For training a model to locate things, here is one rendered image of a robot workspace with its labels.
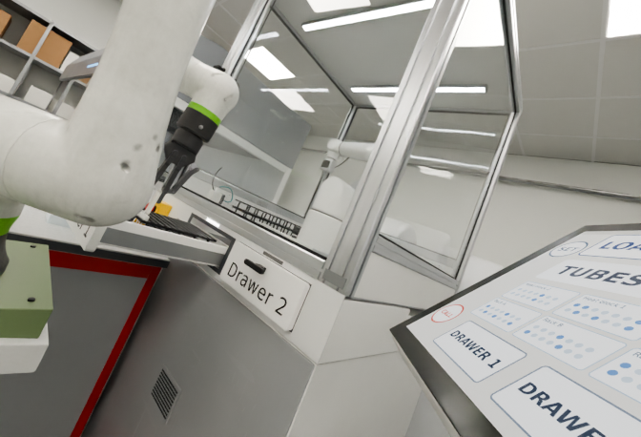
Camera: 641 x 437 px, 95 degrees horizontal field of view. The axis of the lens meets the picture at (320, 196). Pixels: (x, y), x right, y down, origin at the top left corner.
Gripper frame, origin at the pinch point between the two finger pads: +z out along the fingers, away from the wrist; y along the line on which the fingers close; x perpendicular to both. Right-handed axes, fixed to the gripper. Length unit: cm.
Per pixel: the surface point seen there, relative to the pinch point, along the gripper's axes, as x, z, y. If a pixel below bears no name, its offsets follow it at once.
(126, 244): 9.6, 10.1, 1.0
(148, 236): 8.6, 6.9, -2.3
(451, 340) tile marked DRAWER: 74, -8, -16
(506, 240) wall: -39, -113, -331
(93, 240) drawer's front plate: 12.7, 10.8, 7.3
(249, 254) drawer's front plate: 16.0, 0.4, -24.7
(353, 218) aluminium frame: 40, -19, -30
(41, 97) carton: -379, -12, 80
